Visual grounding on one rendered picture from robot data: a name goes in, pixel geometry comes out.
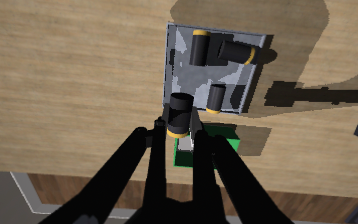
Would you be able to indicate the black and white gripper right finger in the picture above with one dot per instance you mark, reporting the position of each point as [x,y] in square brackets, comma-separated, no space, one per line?
[251,202]

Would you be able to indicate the black battery with gold top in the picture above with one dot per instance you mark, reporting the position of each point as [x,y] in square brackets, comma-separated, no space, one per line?
[179,114]
[199,49]
[236,52]
[215,99]

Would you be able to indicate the green open-top box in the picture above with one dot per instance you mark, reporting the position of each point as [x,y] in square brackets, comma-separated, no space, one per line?
[183,151]

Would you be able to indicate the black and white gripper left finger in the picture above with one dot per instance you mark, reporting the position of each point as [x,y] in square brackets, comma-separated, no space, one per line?
[94,203]

